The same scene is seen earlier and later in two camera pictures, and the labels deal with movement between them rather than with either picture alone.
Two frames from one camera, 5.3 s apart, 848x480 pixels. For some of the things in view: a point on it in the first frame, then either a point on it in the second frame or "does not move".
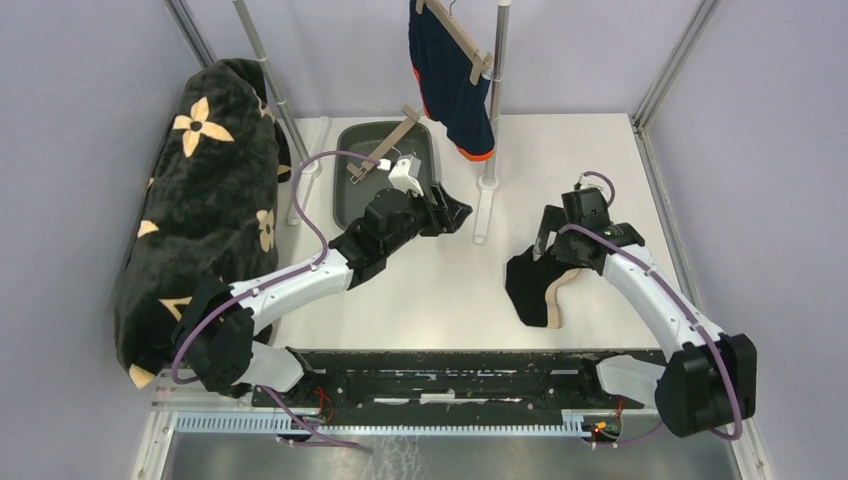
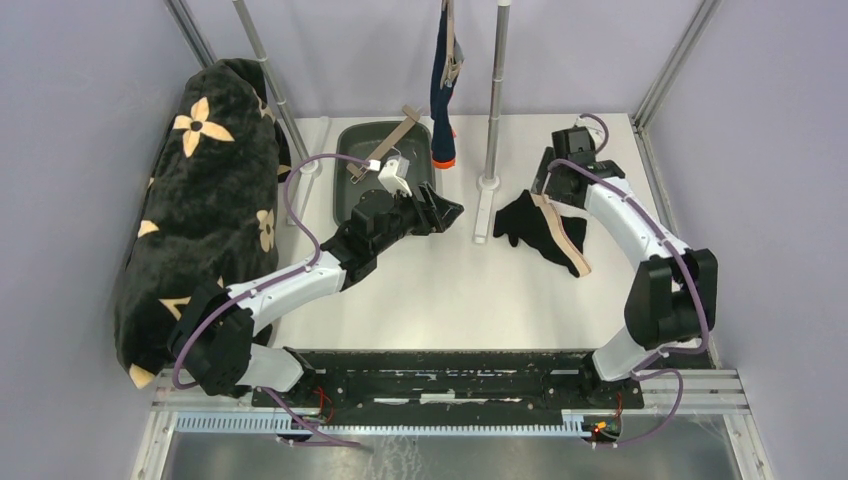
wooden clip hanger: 482,59 -> 453,65
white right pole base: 487,186 does not move
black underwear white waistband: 533,286 -> 532,220
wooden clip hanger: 358,171 does not move
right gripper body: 554,219 -> 554,188
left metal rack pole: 261,56 does not move
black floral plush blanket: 209,207 does not move
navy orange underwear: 441,63 -> 442,133
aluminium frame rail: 674,65 does not move
